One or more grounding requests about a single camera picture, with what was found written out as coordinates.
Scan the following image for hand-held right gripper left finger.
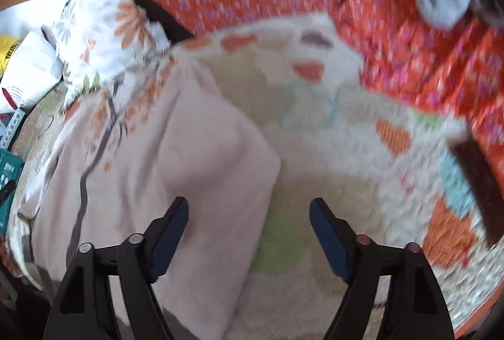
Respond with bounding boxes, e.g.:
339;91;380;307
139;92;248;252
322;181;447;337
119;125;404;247
43;197;190;340

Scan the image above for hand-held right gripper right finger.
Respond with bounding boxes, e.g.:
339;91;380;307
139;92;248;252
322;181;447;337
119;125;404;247
309;197;457;340

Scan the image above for pale pink cloth garment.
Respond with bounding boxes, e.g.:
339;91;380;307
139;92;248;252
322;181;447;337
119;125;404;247
18;60;282;340

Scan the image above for heart patterned quilt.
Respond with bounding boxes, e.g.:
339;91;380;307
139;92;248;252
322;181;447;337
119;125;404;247
8;13;493;340

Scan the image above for teal cardboard box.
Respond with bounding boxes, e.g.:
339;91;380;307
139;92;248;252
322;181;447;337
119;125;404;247
0;149;24;234

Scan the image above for light blue toy package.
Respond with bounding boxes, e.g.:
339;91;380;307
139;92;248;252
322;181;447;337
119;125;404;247
0;109;29;148

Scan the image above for white paper bag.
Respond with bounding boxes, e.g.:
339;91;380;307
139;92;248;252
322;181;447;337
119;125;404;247
0;31;64;116

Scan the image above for white floral pillow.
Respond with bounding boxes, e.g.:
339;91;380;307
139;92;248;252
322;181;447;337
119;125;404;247
41;0;176;106

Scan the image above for yellow plastic bag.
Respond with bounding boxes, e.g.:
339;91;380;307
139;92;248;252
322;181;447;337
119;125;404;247
0;35;18;77

